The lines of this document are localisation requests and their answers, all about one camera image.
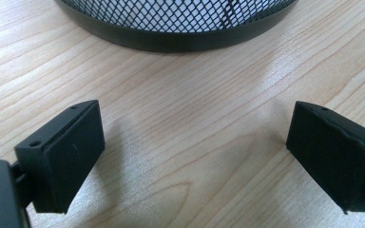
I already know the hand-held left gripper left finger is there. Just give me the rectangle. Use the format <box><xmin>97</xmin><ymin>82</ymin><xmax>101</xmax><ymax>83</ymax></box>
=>
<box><xmin>13</xmin><ymin>99</ymin><xmax>106</xmax><ymax>215</ymax></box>

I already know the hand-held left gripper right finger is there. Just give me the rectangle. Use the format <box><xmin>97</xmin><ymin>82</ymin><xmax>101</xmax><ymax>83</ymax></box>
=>
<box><xmin>285</xmin><ymin>101</ymin><xmax>365</xmax><ymax>215</ymax></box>

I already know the black mesh basket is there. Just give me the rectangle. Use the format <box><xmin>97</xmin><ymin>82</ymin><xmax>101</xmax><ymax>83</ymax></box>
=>
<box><xmin>54</xmin><ymin>0</ymin><xmax>299</xmax><ymax>53</ymax></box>

